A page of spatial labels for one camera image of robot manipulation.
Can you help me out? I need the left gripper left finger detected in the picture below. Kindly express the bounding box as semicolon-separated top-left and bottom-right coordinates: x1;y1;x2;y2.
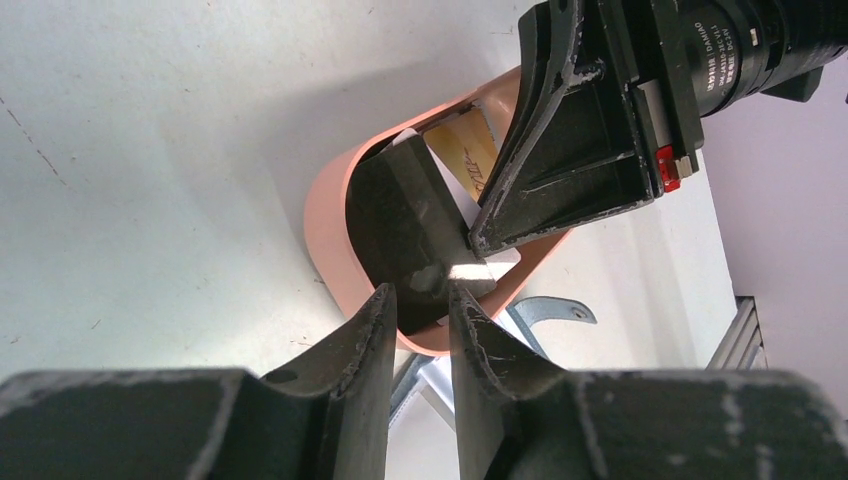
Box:
1;284;397;479

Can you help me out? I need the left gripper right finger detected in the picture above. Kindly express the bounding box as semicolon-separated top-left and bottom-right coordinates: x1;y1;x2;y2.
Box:
449;286;847;479

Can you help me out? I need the pink oval tray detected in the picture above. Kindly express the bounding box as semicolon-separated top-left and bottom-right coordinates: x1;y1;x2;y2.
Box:
303;67;570;357

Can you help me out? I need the white card in tray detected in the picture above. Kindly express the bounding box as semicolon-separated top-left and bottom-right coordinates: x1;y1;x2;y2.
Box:
427;146;521;281

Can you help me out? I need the aluminium frame rail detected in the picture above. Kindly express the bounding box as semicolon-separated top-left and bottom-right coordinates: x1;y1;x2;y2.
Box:
706;296;769;370

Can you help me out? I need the blue card holder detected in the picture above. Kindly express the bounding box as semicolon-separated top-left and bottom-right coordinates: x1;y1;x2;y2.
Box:
387;296;599;425

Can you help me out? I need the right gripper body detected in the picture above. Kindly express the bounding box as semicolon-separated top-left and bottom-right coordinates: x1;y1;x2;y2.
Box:
581;1;704;194

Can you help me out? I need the black card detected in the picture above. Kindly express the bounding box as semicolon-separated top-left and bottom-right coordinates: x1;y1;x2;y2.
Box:
346;135;496;335

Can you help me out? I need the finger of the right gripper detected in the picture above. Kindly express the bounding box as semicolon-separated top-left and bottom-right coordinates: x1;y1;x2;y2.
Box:
469;1;661;256

